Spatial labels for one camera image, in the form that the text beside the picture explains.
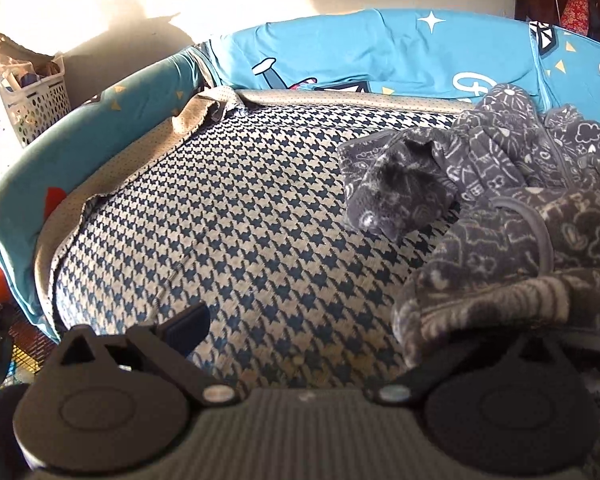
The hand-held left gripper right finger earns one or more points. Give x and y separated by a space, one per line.
415 380

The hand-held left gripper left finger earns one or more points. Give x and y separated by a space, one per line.
190 329

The grey patterned fleece garment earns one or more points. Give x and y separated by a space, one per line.
505 240

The houndstooth sofa seat cover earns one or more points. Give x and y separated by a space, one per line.
255 220

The white perforated plastic basket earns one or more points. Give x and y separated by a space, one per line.
40 105

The brown paper bag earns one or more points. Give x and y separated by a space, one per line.
15 50

